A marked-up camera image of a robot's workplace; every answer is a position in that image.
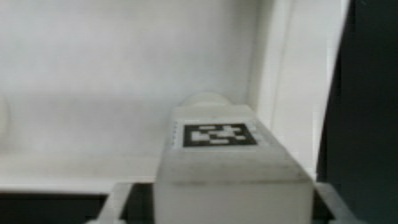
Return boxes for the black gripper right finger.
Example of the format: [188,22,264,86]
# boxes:
[311,182,359,224]

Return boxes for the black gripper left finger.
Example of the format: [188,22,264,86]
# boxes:
[87,183,154,224]

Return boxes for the white table leg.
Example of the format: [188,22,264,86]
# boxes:
[153,93,312,224]

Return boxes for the white square table top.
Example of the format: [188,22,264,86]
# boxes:
[0,0,352,194]

